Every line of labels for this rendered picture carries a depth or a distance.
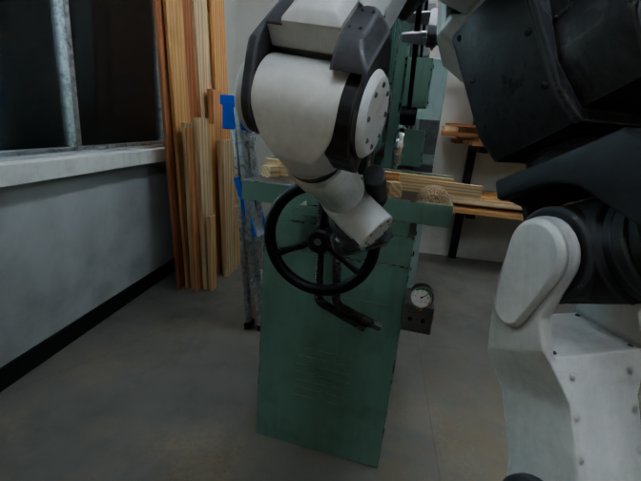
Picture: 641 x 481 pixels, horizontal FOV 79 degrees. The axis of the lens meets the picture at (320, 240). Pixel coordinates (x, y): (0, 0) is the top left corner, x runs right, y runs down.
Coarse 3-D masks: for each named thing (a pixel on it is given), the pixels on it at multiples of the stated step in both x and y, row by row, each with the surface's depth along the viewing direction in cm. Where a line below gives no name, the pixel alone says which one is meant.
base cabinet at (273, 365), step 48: (288, 288) 119; (384, 288) 111; (288, 336) 124; (336, 336) 120; (384, 336) 115; (288, 384) 129; (336, 384) 124; (384, 384) 120; (288, 432) 135; (336, 432) 129
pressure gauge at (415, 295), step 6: (414, 288) 102; (420, 288) 102; (426, 288) 102; (414, 294) 103; (420, 294) 103; (426, 294) 102; (432, 294) 102; (414, 300) 104; (420, 300) 103; (426, 300) 103; (432, 300) 102; (420, 306) 103; (426, 306) 103
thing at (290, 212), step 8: (288, 208) 113; (296, 208) 112; (280, 216) 114; (288, 216) 113; (296, 216) 113; (392, 224) 106; (400, 224) 105; (408, 224) 105; (392, 232) 107; (400, 232) 106
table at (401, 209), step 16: (256, 176) 122; (256, 192) 114; (272, 192) 113; (304, 208) 101; (384, 208) 105; (400, 208) 104; (416, 208) 103; (432, 208) 102; (448, 208) 101; (432, 224) 103; (448, 224) 102
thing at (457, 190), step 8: (280, 168) 126; (288, 176) 126; (408, 184) 117; (416, 184) 117; (424, 184) 116; (440, 184) 115; (448, 184) 114; (456, 184) 114; (464, 184) 113; (472, 184) 114; (416, 192) 117; (448, 192) 115; (456, 192) 114; (464, 192) 114; (472, 192) 113; (480, 192) 112
